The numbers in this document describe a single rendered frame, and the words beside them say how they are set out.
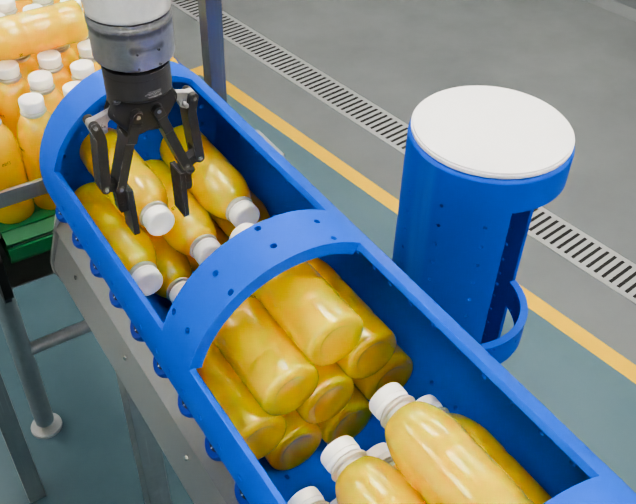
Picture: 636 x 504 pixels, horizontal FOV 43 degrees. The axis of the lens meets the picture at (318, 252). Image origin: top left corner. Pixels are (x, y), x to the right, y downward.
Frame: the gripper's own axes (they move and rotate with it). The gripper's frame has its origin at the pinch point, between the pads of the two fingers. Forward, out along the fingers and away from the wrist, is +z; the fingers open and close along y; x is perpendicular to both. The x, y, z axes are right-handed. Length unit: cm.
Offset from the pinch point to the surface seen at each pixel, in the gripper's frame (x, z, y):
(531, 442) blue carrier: -50, 6, 19
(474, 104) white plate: 9, 11, 64
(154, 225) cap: -0.7, 3.2, -0.8
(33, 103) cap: 37.9, 4.6, -4.0
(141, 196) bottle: 2.9, 0.9, -0.7
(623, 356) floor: 0, 115, 136
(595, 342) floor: 8, 115, 133
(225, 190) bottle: -0.7, 1.7, 9.6
